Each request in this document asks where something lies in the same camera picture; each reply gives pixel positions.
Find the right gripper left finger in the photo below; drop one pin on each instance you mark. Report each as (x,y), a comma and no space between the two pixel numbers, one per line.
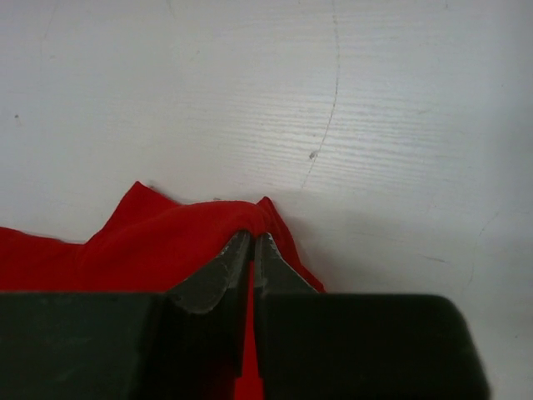
(185,343)

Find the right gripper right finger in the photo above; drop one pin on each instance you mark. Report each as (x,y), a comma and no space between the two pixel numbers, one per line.
(313,345)

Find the red cloth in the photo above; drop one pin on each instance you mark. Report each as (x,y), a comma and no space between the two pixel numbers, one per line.
(149,244)

